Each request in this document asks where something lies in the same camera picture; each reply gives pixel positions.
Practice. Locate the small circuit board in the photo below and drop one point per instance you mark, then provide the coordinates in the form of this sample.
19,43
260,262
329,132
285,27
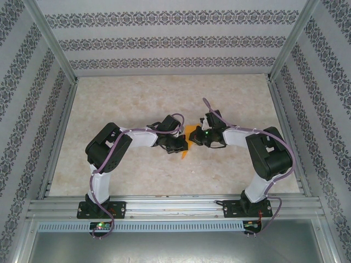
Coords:
100,226
251,225

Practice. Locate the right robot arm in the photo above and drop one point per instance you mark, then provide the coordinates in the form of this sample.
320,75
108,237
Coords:
256,189

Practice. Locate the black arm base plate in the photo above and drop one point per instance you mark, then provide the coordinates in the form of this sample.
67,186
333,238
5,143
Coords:
118,209
229,211

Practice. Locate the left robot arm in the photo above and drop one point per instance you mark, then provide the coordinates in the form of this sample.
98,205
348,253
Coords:
100,186

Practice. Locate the grey sheet metal panel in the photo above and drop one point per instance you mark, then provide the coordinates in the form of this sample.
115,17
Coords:
175,248

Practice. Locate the orange paper sheet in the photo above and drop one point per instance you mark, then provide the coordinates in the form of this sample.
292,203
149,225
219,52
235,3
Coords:
192,130

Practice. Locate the aluminium side rail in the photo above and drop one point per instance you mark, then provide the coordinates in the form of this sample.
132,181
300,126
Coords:
67,109
280,109

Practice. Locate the aluminium frame post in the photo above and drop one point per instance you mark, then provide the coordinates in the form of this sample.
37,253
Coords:
52,41
292,41

